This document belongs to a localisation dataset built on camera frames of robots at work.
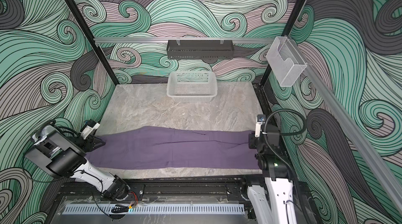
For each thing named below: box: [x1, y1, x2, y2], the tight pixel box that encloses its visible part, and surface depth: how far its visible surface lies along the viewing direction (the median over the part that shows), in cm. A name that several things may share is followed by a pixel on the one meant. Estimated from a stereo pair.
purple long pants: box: [84, 126, 261, 170], surface depth 89 cm
